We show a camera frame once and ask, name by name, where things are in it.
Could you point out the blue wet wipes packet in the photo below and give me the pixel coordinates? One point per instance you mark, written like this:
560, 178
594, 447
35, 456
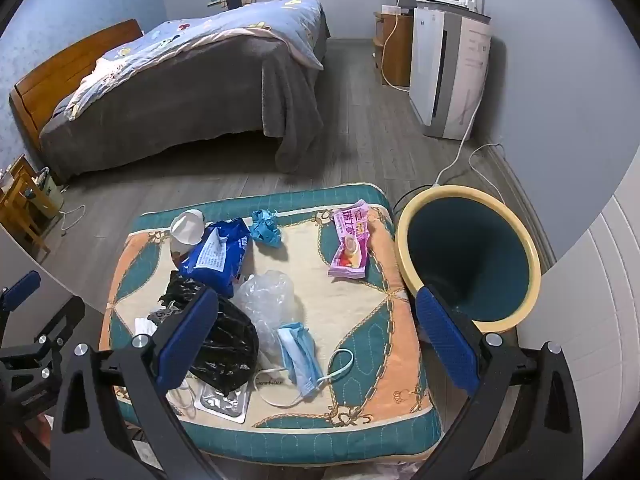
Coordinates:
215, 255

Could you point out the white wardrobe door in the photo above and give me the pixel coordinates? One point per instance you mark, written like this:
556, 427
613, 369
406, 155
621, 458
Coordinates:
605, 310

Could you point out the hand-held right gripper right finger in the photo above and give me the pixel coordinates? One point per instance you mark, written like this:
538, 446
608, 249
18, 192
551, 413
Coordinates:
445, 340

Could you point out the wooden nightstand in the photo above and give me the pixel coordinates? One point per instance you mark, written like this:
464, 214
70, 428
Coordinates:
22, 195

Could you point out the blue face mask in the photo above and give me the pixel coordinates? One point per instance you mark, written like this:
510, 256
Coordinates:
300, 355

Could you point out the silver pill blister pack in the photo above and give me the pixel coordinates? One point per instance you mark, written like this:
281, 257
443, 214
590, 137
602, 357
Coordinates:
225, 402

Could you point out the white paper cup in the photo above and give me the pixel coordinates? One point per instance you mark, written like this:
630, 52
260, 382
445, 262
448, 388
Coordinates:
187, 225

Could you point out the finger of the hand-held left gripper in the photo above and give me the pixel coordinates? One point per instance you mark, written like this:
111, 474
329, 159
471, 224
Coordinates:
67, 317
21, 286

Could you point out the small white item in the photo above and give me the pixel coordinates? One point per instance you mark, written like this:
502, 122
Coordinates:
146, 325

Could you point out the clear plastic bag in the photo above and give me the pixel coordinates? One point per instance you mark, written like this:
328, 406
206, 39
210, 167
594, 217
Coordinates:
265, 295

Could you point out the wooden cabinet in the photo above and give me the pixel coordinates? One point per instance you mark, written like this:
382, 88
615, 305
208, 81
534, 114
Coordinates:
395, 50

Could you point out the wooden bed headboard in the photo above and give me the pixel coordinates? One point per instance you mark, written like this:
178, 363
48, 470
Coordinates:
55, 77

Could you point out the bed with grey blanket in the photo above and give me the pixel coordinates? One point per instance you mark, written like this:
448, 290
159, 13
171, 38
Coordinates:
200, 95

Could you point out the crumpled blue paper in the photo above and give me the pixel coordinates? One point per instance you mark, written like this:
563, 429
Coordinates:
265, 227

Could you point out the pink snack wrapper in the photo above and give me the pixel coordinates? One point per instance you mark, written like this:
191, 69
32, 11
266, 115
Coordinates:
350, 240

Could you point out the teal bin with yellow rim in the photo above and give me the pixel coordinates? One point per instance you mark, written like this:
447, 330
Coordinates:
470, 255

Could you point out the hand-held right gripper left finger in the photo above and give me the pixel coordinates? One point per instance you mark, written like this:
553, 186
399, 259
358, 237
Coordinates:
185, 345

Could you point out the light blue printed quilt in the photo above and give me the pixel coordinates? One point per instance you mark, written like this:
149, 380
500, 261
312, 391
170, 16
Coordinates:
210, 30

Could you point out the patterned teal orange cushion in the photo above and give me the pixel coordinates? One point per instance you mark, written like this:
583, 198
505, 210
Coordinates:
340, 330

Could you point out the black plastic bag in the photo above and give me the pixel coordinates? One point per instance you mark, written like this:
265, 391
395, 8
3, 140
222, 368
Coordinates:
225, 340

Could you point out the white air purifier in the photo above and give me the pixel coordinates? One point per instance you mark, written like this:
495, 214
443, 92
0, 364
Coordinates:
450, 70

